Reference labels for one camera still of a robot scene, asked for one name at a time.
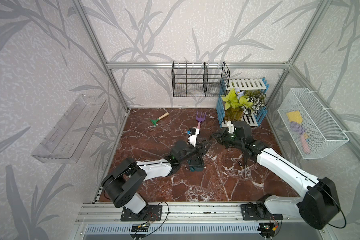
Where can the white mesh wall basket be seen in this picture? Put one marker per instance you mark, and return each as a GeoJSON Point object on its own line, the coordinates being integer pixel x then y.
{"type": "Point", "coordinates": [323, 134]}

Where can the purple pink garden fork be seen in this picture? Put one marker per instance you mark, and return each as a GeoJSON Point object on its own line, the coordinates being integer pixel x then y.
{"type": "Point", "coordinates": [200, 117]}

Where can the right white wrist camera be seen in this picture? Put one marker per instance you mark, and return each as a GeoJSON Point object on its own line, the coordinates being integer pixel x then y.
{"type": "Point", "coordinates": [231, 127]}

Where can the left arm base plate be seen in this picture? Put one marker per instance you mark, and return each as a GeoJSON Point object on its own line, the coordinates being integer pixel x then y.
{"type": "Point", "coordinates": [150, 213]}

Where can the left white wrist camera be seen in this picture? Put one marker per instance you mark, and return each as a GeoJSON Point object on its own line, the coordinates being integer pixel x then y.
{"type": "Point", "coordinates": [193, 133]}

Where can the yellow sponge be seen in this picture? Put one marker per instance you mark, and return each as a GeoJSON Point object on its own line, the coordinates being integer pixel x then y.
{"type": "Point", "coordinates": [295, 116]}

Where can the black wire wall basket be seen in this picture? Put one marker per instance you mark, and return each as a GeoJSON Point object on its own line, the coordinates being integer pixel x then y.
{"type": "Point", "coordinates": [199, 80]}

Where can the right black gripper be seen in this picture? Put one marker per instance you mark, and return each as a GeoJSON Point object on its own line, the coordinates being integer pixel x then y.
{"type": "Point", "coordinates": [220, 137]}

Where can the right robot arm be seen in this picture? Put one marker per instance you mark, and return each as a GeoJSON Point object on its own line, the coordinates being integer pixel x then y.
{"type": "Point", "coordinates": [317, 202]}

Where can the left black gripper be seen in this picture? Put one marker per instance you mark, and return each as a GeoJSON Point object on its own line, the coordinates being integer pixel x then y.
{"type": "Point", "coordinates": [200, 151]}

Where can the clear acrylic wall shelf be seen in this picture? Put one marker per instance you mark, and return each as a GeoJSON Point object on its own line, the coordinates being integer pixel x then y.
{"type": "Point", "coordinates": [67, 140]}

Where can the green rake wooden handle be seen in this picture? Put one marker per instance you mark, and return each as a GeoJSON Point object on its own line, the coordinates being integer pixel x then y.
{"type": "Point", "coordinates": [154, 122]}

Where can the teal alarm clock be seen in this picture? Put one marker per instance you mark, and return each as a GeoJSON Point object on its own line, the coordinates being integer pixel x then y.
{"type": "Point", "coordinates": [196, 164]}

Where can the purple pink garden trowel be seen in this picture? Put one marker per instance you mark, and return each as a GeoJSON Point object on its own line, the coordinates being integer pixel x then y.
{"type": "Point", "coordinates": [298, 128]}

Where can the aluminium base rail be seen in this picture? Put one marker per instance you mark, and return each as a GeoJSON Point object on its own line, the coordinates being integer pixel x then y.
{"type": "Point", "coordinates": [176, 212]}

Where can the glass vase with plants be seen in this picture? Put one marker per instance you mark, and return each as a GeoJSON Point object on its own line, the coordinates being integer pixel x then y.
{"type": "Point", "coordinates": [239, 103]}

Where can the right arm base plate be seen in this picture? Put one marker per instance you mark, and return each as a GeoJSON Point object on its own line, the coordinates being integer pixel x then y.
{"type": "Point", "coordinates": [257, 211]}

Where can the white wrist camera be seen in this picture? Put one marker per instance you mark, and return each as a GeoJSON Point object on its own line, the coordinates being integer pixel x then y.
{"type": "Point", "coordinates": [231, 127]}
{"type": "Point", "coordinates": [193, 133]}

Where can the blue white slatted crate shelf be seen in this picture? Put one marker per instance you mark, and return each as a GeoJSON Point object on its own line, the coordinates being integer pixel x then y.
{"type": "Point", "coordinates": [244, 84]}

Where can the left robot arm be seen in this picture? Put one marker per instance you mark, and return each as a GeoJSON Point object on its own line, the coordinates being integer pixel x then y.
{"type": "Point", "coordinates": [122, 184]}

